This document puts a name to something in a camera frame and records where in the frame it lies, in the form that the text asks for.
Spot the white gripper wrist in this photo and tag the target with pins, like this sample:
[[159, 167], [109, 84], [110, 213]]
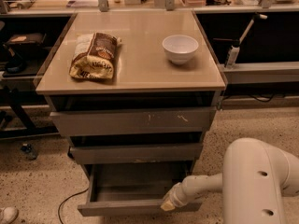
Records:
[[177, 193]]

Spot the grey bottom drawer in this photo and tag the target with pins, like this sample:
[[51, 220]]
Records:
[[130, 188]]

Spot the grey drawer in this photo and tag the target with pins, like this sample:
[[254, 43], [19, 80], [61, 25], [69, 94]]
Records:
[[137, 153], [133, 121], [130, 188]]

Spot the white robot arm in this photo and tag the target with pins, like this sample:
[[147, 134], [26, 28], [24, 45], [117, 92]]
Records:
[[255, 177]]

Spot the grey middle drawer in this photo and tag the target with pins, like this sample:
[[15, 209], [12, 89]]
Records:
[[137, 153]]

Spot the grey top drawer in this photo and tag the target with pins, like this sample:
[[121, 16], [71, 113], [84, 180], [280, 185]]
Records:
[[133, 121]]

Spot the grey drawer cabinet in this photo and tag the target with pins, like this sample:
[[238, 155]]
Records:
[[143, 78]]

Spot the small blue floor object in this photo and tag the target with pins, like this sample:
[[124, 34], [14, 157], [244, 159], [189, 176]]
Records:
[[29, 152]]

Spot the white shoe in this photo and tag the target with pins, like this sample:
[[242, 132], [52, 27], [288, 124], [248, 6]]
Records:
[[8, 215]]

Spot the white ceramic bowl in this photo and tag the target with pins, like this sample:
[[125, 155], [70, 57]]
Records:
[[179, 49]]

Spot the brown yellow chip bag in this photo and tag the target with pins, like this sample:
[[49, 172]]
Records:
[[94, 56]]

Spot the white caulk tube gun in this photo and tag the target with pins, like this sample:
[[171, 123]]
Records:
[[235, 48]]

